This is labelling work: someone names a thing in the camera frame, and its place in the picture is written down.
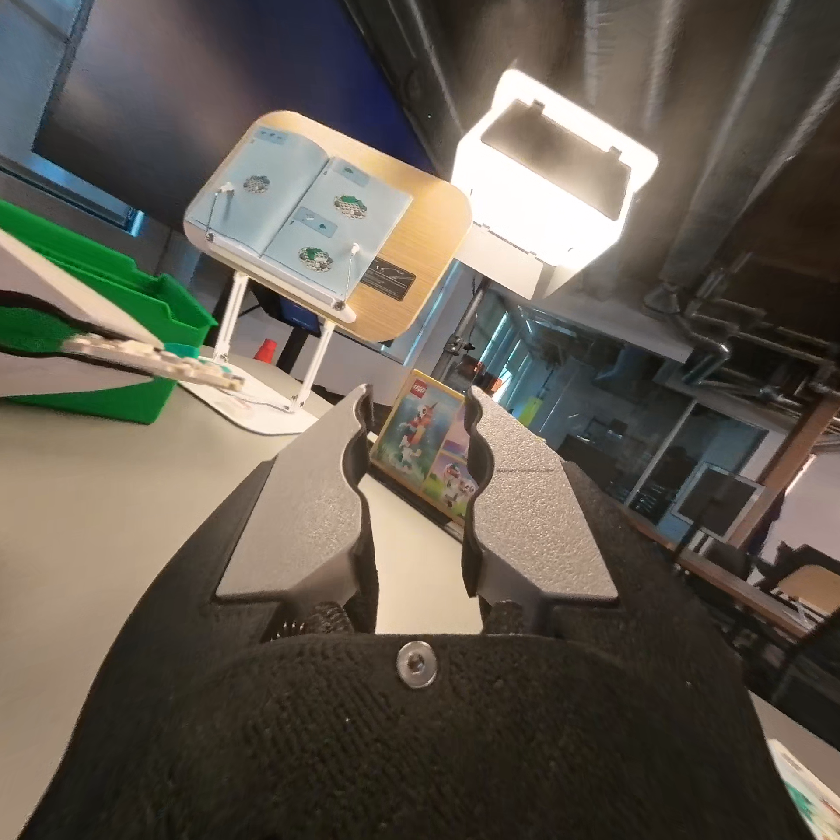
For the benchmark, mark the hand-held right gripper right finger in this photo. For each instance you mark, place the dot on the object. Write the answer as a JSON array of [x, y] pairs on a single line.
[[544, 525]]

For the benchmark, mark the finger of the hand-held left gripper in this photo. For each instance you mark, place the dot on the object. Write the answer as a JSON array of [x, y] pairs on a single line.
[[52, 282], [52, 374]]

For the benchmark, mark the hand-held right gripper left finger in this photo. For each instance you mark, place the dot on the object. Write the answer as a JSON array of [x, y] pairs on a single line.
[[295, 525]]

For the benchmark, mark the round white lego plate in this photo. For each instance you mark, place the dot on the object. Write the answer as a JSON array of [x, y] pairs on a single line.
[[131, 358]]

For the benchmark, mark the yellow lego box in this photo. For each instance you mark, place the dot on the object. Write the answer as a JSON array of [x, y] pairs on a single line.
[[420, 433]]

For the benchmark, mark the green plastic bin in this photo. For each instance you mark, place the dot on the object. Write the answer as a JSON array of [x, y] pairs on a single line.
[[177, 315]]

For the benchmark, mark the computer monitor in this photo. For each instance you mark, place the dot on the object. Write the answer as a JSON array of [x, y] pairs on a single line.
[[718, 499]]

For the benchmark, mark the red floor box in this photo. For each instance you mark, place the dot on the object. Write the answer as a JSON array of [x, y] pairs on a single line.
[[265, 351]]

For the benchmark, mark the small black blue device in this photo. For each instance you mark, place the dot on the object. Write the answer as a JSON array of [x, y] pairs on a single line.
[[295, 308]]

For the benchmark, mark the glass window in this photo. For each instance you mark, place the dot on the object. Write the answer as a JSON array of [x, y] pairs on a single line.
[[33, 65]]

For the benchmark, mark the light blue instruction booklet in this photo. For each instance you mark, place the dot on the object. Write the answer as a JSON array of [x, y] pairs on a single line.
[[295, 197]]

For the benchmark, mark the large black screen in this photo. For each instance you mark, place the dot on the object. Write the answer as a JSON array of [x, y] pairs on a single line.
[[197, 65]]

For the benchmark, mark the tan chair back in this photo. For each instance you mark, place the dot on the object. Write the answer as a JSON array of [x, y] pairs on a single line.
[[810, 584]]

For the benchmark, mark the studio light panel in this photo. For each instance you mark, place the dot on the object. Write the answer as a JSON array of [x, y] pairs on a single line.
[[558, 177]]

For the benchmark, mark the white paper leaflet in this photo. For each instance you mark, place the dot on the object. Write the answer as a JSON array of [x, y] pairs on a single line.
[[807, 794]]

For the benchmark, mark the silver spiral duct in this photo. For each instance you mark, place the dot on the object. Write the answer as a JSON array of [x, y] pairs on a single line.
[[741, 131], [610, 39]]

